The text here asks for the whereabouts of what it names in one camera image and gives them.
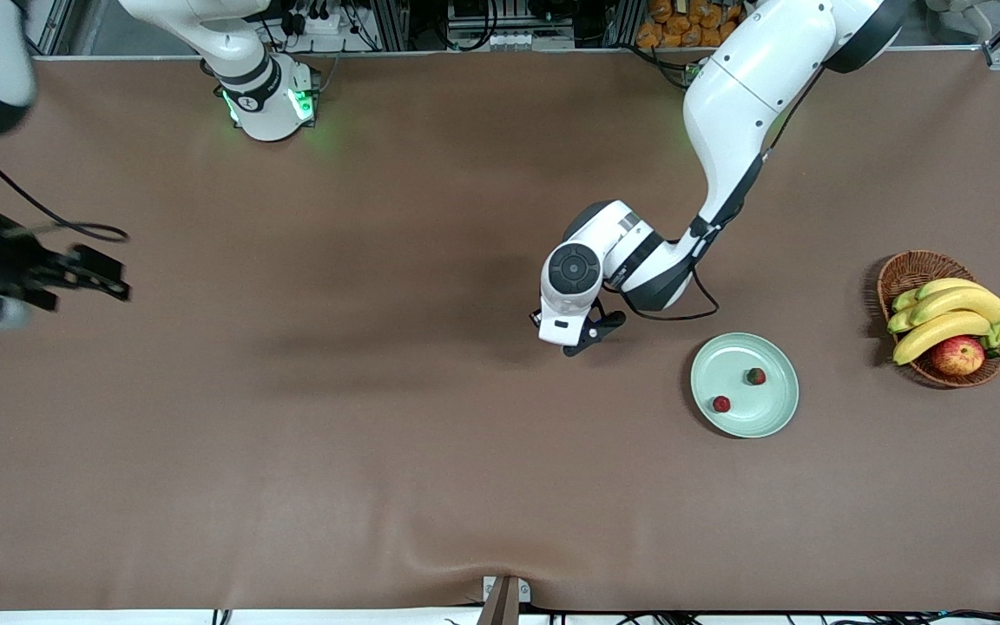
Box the mint green round plate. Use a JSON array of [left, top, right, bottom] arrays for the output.
[[690, 332, 800, 439]]

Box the brown table mat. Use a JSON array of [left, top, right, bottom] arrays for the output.
[[0, 48, 1000, 613]]

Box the brown wicker basket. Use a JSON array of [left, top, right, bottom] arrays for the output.
[[877, 250, 1000, 389]]

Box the orange snack pile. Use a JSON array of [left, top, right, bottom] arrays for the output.
[[636, 0, 753, 49]]

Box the white power strip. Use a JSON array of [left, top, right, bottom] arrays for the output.
[[287, 7, 346, 37]]

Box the red yellow apple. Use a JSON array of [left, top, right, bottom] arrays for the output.
[[931, 335, 986, 378]]

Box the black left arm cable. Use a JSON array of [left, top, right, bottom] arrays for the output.
[[604, 221, 720, 322]]

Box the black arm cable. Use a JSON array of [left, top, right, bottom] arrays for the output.
[[604, 221, 720, 322], [0, 148, 130, 244]]

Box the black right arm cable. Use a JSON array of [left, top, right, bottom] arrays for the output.
[[0, 148, 130, 244]]

